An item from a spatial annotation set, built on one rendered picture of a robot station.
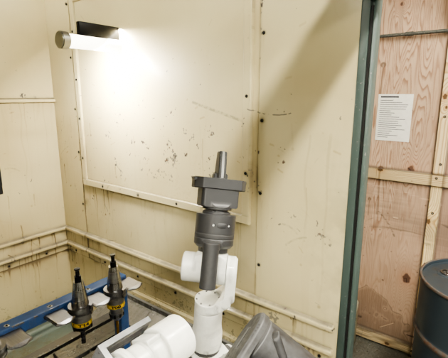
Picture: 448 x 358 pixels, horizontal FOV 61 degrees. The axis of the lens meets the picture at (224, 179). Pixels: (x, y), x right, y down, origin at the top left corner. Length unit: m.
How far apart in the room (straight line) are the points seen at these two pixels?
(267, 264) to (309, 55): 0.65
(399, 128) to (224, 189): 1.98
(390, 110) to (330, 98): 1.64
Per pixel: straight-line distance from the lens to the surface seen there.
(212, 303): 0.89
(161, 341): 0.57
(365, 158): 1.05
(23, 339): 1.06
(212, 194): 0.81
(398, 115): 2.68
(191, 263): 0.83
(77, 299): 1.09
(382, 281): 2.97
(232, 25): 1.24
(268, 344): 0.70
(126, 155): 1.62
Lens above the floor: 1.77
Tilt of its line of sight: 13 degrees down
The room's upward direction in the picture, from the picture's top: straight up
